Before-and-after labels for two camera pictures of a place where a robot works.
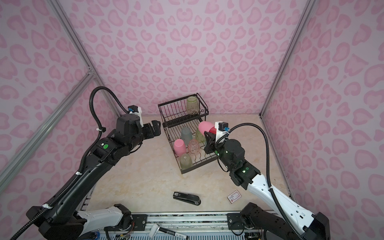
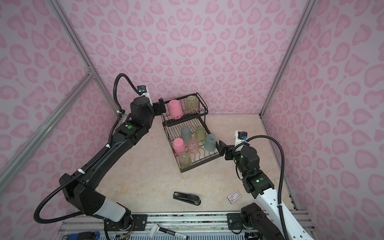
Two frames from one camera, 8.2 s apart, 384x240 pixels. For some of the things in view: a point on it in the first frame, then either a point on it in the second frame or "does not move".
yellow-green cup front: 185,161 does not move
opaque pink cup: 205,126 -> 175,109
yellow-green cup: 192,105 does not move
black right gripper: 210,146 -> 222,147
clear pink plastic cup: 193,146 does not move
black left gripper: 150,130 -> 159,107
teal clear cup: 186,135 does not move
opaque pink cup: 179,147 does not move
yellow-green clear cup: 200,138 does not move
